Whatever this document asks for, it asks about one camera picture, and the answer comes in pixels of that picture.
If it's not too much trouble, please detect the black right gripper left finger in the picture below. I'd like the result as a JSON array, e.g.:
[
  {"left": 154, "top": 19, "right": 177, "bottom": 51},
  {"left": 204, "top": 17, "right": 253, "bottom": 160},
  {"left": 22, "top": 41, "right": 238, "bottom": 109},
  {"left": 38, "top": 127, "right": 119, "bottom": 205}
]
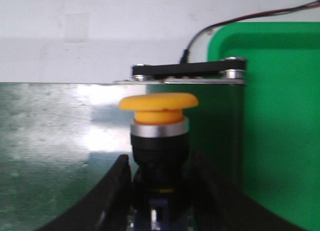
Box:
[{"left": 39, "top": 154, "right": 132, "bottom": 231}]

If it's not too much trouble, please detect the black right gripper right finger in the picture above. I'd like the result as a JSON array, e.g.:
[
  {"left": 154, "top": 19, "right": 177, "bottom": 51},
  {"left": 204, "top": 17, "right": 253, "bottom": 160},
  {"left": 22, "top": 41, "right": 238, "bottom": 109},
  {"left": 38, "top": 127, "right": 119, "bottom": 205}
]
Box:
[{"left": 190, "top": 151, "right": 302, "bottom": 231}]

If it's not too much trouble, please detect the yellow mushroom push button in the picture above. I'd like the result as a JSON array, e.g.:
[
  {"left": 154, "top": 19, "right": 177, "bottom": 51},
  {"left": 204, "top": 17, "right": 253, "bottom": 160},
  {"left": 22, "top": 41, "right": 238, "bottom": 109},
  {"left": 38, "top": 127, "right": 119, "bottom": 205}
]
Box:
[{"left": 118, "top": 92, "right": 199, "bottom": 231}]

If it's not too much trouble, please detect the green conveyor belt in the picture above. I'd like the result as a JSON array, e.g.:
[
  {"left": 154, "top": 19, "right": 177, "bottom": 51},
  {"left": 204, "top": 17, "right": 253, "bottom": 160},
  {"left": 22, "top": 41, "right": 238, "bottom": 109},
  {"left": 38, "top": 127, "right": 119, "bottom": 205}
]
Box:
[{"left": 0, "top": 82, "right": 245, "bottom": 231}]

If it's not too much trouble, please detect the green plastic tray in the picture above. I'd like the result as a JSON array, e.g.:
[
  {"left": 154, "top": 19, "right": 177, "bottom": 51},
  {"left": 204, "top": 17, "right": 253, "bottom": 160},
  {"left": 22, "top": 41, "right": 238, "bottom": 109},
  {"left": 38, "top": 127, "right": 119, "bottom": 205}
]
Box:
[{"left": 208, "top": 22, "right": 320, "bottom": 231}]

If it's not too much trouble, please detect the black conveyor end bracket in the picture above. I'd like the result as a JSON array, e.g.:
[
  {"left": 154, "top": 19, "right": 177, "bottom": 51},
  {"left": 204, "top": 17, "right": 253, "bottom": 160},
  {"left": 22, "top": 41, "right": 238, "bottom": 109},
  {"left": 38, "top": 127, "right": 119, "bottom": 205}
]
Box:
[{"left": 114, "top": 56, "right": 248, "bottom": 86}]

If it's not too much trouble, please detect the red and black cable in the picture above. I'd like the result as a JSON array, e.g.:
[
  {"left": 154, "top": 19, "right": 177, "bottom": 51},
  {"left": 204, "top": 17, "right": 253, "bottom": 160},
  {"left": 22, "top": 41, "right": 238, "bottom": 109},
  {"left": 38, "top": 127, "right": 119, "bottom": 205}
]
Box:
[{"left": 179, "top": 0, "right": 320, "bottom": 64}]

